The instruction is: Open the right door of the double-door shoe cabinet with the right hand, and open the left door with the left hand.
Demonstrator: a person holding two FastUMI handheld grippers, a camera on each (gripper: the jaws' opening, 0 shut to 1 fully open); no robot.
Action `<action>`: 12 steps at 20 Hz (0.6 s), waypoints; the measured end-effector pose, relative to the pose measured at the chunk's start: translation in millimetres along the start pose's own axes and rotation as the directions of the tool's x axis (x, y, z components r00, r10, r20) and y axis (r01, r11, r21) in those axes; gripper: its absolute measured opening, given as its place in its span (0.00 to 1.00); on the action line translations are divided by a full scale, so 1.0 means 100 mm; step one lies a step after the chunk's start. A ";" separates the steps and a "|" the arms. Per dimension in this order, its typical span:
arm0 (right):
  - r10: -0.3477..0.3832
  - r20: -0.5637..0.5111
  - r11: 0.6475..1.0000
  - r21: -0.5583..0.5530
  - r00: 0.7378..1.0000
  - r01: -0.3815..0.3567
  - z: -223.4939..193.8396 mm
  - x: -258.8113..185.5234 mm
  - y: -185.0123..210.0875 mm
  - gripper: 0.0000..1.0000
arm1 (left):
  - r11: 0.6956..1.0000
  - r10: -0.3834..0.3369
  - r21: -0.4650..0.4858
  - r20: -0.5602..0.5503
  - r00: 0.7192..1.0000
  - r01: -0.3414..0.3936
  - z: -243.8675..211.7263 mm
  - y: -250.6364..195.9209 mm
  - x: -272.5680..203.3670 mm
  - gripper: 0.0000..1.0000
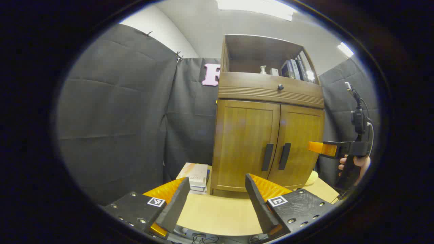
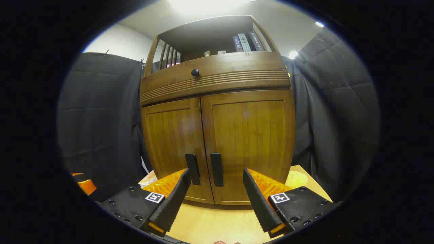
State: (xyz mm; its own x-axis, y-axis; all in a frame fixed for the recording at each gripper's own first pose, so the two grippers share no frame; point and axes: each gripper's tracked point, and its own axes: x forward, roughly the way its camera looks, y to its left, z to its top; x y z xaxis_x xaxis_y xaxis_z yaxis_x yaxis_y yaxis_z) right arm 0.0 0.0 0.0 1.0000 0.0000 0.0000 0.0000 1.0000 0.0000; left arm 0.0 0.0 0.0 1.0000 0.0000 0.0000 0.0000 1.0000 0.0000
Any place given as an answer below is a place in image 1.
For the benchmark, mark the black backdrop cloth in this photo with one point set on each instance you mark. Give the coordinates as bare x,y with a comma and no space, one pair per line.
118,101

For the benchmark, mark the wooden double-door shoe cabinet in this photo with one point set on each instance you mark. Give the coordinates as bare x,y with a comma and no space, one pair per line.
251,93

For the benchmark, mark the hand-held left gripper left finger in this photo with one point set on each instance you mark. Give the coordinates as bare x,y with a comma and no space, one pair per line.
176,206

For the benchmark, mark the large ceiling light panel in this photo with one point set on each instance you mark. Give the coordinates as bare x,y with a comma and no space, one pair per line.
257,7

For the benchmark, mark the white pump bottle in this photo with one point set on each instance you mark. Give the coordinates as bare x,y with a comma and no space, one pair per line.
263,70

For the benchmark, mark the thin white book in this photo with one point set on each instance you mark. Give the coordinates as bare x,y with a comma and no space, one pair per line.
200,190

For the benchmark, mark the white orange cover book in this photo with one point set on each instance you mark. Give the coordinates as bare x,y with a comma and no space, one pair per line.
194,173

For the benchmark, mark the small ceiling light panel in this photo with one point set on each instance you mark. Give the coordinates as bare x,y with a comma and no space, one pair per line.
345,49

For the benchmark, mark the small white box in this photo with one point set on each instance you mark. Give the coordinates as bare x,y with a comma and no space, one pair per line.
274,72

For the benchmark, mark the wooden ribbed drawer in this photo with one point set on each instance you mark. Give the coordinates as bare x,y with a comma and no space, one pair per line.
244,84

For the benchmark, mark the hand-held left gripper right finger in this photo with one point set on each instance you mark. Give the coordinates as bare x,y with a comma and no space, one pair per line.
261,206

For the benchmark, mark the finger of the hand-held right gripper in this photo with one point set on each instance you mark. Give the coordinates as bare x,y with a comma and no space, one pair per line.
320,148

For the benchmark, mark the wooden shoe cabinet door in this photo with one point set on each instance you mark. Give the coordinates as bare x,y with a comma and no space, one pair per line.
242,142
303,132

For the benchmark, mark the dark blue book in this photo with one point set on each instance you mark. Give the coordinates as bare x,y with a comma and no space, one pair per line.
295,69
287,69

